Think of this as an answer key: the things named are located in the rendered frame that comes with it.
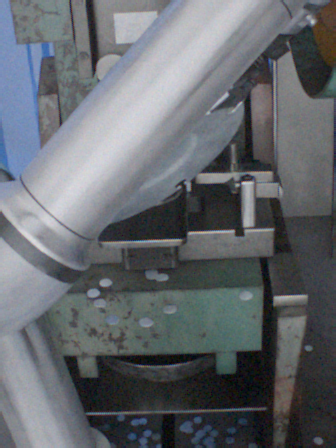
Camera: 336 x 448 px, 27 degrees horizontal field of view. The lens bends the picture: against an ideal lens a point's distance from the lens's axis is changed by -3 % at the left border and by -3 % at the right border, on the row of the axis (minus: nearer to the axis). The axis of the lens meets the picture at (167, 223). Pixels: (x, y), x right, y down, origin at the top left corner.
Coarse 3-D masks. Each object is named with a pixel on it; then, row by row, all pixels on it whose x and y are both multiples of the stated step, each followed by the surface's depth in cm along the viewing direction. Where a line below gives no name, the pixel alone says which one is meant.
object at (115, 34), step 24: (96, 0) 114; (120, 0) 114; (144, 0) 114; (168, 0) 114; (96, 24) 116; (120, 24) 116; (144, 24) 116; (96, 48) 118; (120, 48) 118; (96, 72) 119
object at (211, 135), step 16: (224, 112) 97; (240, 112) 100; (208, 128) 98; (224, 128) 102; (192, 144) 101; (208, 144) 104; (224, 144) 107; (176, 160) 103; (192, 160) 105; (208, 160) 109; (160, 176) 105; (176, 176) 107; (192, 176) 111; (144, 192) 105; (160, 192) 109; (128, 208) 107; (144, 208) 111
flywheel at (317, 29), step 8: (328, 8) 129; (320, 16) 128; (328, 16) 126; (320, 24) 128; (328, 24) 124; (320, 32) 128; (328, 32) 121; (320, 40) 129; (328, 40) 121; (320, 48) 129; (328, 48) 121; (328, 56) 122; (328, 64) 122
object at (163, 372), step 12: (108, 360) 147; (120, 360) 143; (192, 360) 142; (204, 360) 144; (120, 372) 147; (132, 372) 145; (144, 372) 143; (156, 372) 143; (168, 372) 143; (180, 372) 143; (192, 372) 145
